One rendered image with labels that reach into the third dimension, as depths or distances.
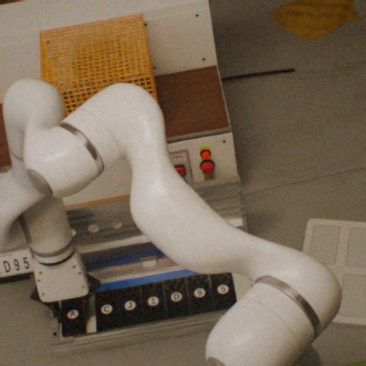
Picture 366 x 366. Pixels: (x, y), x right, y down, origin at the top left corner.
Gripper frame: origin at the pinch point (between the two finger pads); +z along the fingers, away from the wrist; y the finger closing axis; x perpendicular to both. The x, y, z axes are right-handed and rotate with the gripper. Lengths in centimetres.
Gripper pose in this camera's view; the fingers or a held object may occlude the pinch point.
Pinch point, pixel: (71, 310)
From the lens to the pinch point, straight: 212.8
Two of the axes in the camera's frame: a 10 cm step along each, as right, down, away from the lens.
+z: 1.6, 8.2, 5.6
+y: 9.8, -1.7, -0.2
